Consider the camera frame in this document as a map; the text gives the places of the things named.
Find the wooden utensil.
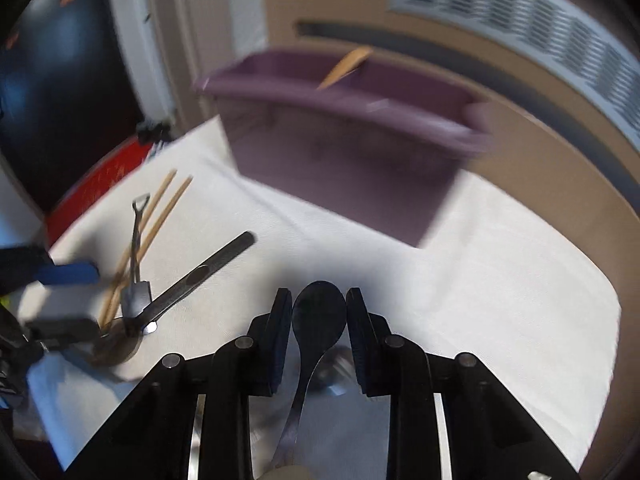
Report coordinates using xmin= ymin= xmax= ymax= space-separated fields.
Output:
xmin=316 ymin=46 xmax=373 ymax=91

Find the white table cloth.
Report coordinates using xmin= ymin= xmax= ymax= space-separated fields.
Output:
xmin=12 ymin=114 xmax=622 ymax=480

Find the purple plastic utensil organizer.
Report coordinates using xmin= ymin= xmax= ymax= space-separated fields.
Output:
xmin=192 ymin=46 xmax=493 ymax=250

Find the wooden chopstick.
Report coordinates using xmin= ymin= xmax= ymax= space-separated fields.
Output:
xmin=97 ymin=169 xmax=178 ymax=328
xmin=102 ymin=175 xmax=194 ymax=331

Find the small shovel-shaped metal spoon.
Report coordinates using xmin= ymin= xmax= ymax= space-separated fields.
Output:
xmin=120 ymin=192 xmax=153 ymax=320

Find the large metal spoon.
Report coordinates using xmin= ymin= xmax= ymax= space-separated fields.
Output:
xmin=90 ymin=231 xmax=258 ymax=367

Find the white wall vent grille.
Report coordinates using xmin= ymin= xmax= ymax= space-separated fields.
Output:
xmin=387 ymin=0 xmax=640 ymax=123

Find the silver metal utensil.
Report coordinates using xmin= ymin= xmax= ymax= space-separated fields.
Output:
xmin=311 ymin=346 xmax=362 ymax=397

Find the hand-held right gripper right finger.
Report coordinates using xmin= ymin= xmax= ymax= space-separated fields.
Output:
xmin=346 ymin=287 xmax=581 ymax=480

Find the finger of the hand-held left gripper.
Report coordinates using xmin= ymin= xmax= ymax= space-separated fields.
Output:
xmin=24 ymin=316 xmax=101 ymax=352
xmin=0 ymin=244 xmax=99 ymax=292

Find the small black object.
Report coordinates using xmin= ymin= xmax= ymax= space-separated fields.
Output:
xmin=136 ymin=119 xmax=173 ymax=147

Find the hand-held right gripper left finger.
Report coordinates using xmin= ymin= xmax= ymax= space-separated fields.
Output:
xmin=62 ymin=287 xmax=293 ymax=480

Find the red flat object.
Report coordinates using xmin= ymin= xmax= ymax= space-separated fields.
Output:
xmin=44 ymin=137 xmax=157 ymax=251

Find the dark metal spoon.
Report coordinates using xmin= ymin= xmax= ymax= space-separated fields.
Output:
xmin=270 ymin=280 xmax=349 ymax=468

